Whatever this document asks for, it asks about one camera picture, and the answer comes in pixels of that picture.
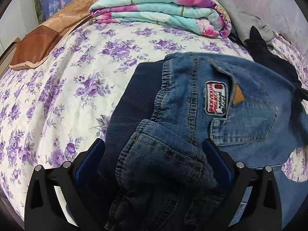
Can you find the grey garment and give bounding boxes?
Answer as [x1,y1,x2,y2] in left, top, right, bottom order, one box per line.
[218,0,275,51]

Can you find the orange brown pillow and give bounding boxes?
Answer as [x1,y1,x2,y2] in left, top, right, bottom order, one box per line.
[9,0,99,70]

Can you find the folded teal floral blanket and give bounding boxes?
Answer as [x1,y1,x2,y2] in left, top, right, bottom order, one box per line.
[89,0,232,39]

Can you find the blue denim jeans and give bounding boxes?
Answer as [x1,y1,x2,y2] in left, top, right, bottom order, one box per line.
[98,53,307,230]

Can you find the purple floral bedspread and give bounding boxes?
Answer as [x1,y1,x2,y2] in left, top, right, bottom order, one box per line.
[0,20,308,222]

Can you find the folded black pants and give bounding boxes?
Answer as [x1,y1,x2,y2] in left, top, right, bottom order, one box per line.
[245,26,307,101]

